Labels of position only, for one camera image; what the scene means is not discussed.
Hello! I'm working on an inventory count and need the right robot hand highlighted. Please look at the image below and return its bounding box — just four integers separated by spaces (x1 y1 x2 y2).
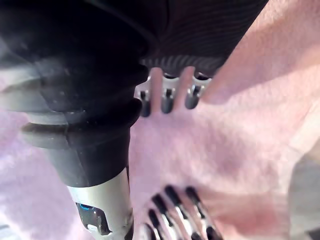
0 0 270 240

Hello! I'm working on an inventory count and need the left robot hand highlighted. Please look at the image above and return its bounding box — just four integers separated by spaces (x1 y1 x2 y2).
138 184 222 240

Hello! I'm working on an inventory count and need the pink towel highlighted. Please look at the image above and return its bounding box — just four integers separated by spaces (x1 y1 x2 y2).
0 0 320 240

